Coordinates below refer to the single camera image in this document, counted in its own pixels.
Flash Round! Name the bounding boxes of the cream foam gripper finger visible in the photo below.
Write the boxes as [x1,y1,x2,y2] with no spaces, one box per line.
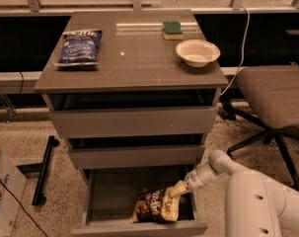
[171,181,190,197]

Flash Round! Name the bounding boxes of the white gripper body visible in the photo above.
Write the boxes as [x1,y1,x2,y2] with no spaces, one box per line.
[185,163,225,191]

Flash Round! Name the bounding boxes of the brown sea salt chip bag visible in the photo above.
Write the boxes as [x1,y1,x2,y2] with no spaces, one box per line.
[130,187,180,223]

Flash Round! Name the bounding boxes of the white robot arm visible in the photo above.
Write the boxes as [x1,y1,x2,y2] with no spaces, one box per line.
[171,150,299,237]

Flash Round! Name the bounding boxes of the grey top drawer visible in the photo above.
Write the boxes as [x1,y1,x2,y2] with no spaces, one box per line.
[49,107,217,138]

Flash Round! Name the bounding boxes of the grey open bottom drawer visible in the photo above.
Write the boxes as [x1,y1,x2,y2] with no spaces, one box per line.
[71,165,207,237]

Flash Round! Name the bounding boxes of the grey middle drawer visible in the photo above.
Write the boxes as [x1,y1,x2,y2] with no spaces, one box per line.
[69,145,204,169]

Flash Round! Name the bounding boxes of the grey drawer cabinet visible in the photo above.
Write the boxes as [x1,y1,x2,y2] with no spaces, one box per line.
[34,9,229,237]

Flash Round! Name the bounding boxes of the blue vinegar chip bag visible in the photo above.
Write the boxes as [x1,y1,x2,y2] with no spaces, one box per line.
[54,29,103,67]

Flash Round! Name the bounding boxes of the grey office chair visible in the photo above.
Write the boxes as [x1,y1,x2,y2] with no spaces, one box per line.
[220,65,299,191]

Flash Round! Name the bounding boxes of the white paper bowl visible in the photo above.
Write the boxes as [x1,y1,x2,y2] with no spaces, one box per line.
[176,39,221,67]

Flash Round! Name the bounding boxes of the black metal bar stand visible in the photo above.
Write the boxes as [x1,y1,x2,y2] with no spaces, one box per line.
[32,135,59,205]

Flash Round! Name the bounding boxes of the green yellow sponge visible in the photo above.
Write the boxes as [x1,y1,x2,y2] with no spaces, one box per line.
[163,21,184,40]

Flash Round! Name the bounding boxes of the white cardboard box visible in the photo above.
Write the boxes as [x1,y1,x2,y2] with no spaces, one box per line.
[0,150,27,237]

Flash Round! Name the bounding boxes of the white power cable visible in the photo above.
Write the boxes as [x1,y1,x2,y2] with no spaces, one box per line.
[219,5,251,98]

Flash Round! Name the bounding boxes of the black cable on floor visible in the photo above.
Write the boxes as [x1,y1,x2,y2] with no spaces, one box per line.
[0,161,48,237]

